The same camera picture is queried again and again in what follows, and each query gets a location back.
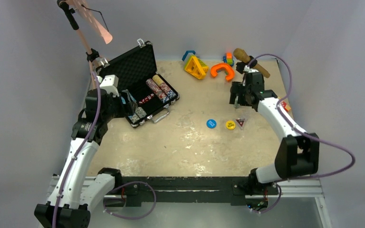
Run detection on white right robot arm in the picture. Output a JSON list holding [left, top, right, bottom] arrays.
[[229, 72, 319, 193]]

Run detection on brown wooden microphone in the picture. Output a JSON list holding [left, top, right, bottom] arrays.
[[233, 48, 270, 78]]

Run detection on pink tripod stand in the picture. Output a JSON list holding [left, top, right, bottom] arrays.
[[57, 0, 113, 89]]

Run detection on blue orange toy blocks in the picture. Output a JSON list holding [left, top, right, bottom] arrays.
[[222, 52, 234, 67]]

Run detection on purple red blue chip row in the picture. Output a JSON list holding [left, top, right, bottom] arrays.
[[146, 79, 170, 104]]

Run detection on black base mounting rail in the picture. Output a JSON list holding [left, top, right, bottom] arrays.
[[50, 174, 325, 209]]

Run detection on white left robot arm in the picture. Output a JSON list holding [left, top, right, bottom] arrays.
[[34, 88, 137, 228]]

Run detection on yellow red blue chip row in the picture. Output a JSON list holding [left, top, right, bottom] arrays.
[[152, 75, 177, 99]]

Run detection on yellow triangular toy block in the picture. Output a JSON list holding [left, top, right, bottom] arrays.
[[184, 55, 209, 80]]

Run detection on light blue chip stack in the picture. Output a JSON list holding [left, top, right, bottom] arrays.
[[121, 96, 137, 105], [128, 114, 140, 124]]

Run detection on black poker chip case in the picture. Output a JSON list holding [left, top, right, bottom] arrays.
[[97, 38, 180, 128]]

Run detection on yellow big blind button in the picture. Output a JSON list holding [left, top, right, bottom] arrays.
[[225, 120, 236, 130]]

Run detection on red triangular button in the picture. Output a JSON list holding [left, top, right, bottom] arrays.
[[235, 118, 246, 130]]

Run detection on blue angled toy piece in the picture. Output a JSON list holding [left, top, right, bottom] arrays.
[[182, 50, 196, 62]]

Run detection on red playing card box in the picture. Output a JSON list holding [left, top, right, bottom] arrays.
[[280, 101, 291, 112]]

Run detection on red dice row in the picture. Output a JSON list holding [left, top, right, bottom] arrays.
[[138, 94, 155, 105]]

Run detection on grey chip stack front right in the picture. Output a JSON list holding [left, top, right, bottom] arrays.
[[135, 107, 147, 119]]

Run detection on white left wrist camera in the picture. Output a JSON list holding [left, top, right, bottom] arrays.
[[97, 75, 120, 97]]

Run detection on blue small blind button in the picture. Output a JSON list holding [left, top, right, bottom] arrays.
[[206, 119, 217, 129]]

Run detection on light blue chip stack in case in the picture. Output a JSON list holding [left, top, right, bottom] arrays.
[[128, 114, 140, 124]]

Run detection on orange curved toy track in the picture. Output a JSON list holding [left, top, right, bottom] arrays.
[[210, 63, 235, 82]]

